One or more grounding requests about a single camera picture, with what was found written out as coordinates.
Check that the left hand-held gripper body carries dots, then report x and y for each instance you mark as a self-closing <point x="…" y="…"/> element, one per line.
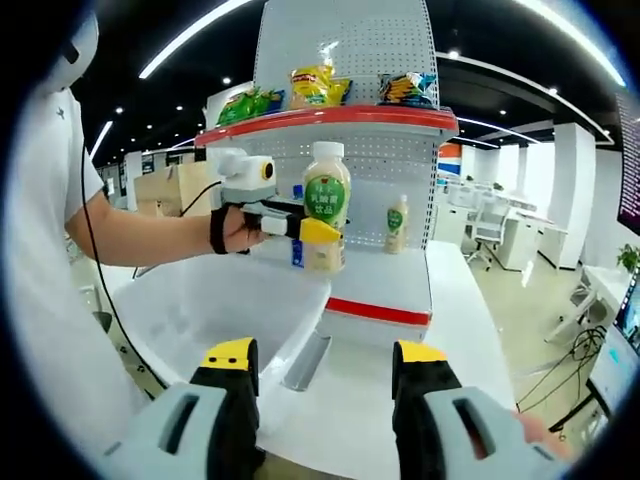
<point x="245" y="175"/>

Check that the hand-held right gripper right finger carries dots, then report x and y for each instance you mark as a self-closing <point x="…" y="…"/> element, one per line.
<point x="450" y="435"/>

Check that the orange blue wall sign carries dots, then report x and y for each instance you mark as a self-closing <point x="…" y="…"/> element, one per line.
<point x="450" y="159"/>

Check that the white worn device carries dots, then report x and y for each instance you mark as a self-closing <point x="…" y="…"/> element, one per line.
<point x="65" y="60"/>

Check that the white plastic shopping basket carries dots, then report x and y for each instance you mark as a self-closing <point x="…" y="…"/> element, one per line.
<point x="200" y="300"/>

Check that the milky drink bottle green label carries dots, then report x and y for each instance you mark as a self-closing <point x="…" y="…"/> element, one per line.
<point x="396" y="225"/>
<point x="327" y="195"/>

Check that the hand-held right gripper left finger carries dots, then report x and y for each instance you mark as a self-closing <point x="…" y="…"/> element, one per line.
<point x="200" y="435"/>

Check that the person's right hand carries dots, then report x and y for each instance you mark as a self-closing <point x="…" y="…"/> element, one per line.
<point x="542" y="435"/>

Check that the dark blue chip bag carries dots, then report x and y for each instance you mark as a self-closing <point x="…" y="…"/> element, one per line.
<point x="422" y="87"/>

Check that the person's left hand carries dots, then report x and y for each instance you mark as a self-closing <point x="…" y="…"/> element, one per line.
<point x="242" y="230"/>

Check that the white red snack drink counter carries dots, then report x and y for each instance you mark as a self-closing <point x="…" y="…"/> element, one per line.
<point x="450" y="310"/>

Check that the yellow chip bag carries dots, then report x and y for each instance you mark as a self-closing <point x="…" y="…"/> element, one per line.
<point x="342" y="90"/>
<point x="310" y="87"/>

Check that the green chip bag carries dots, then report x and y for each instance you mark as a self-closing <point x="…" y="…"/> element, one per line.
<point x="237" y="107"/>
<point x="272" y="100"/>

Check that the large dark monitor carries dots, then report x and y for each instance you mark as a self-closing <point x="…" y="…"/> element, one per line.
<point x="630" y="160"/>

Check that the blue water bottle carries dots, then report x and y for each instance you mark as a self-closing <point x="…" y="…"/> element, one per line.
<point x="298" y="252"/>

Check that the row of white desks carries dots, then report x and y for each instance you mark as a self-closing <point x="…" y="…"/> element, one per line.
<point x="530" y="230"/>

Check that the potted green plant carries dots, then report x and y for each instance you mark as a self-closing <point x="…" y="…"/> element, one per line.
<point x="630" y="257"/>

